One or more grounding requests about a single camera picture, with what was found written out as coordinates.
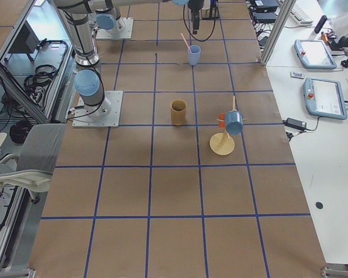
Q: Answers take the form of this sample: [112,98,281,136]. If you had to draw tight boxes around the pink chopstick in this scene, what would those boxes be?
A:
[180,32,192,53]

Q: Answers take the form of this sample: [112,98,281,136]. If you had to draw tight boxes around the light blue plastic cup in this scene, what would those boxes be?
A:
[188,45,201,66]

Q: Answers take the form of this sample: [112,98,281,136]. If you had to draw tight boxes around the orange cup on stand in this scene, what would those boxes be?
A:
[217,113,226,128]

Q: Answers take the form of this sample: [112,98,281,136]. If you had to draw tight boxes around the blue cup on stand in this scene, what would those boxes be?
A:
[224,110,243,135]

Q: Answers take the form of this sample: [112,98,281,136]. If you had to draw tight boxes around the bamboo cylinder holder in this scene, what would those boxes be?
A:
[171,99,187,126]

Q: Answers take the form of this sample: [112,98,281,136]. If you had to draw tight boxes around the white keyboard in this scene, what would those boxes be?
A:
[289,4,313,26]

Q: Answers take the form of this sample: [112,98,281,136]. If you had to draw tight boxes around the upper teach pendant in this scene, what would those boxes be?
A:
[294,39,337,70]

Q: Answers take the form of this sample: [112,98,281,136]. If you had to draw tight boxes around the teach pendant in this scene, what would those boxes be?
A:
[294,39,337,70]
[303,78,347,120]

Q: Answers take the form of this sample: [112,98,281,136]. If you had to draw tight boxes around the black power adapter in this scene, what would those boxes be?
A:
[284,118,307,131]

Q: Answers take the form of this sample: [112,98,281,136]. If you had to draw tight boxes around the lower teach pendant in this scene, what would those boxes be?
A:
[303,78,347,120]

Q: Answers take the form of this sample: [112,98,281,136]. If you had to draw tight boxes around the grey office chair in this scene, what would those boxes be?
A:
[0,123,66,204]

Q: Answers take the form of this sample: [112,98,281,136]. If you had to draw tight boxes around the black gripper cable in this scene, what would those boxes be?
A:
[182,3,217,42]

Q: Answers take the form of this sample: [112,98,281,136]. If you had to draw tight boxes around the aluminium frame post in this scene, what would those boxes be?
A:
[260,0,296,66]

